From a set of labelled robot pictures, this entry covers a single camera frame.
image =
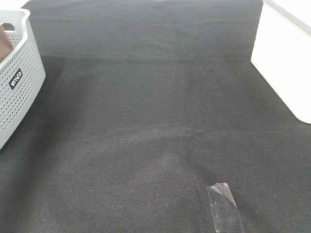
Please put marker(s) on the brown microfibre towel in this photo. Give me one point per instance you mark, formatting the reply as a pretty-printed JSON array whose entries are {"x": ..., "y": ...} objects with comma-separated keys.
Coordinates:
[{"x": 5, "y": 44}]

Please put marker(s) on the clear tape strip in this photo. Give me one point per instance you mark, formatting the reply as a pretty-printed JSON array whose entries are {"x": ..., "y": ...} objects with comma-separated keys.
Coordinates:
[{"x": 226, "y": 217}]

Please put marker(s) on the grey perforated laundry basket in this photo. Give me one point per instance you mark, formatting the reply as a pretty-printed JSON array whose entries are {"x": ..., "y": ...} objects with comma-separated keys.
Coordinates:
[{"x": 21, "y": 73}]

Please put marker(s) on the white plastic bin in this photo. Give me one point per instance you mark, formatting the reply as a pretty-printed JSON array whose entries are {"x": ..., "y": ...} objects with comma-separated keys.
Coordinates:
[{"x": 282, "y": 53}]

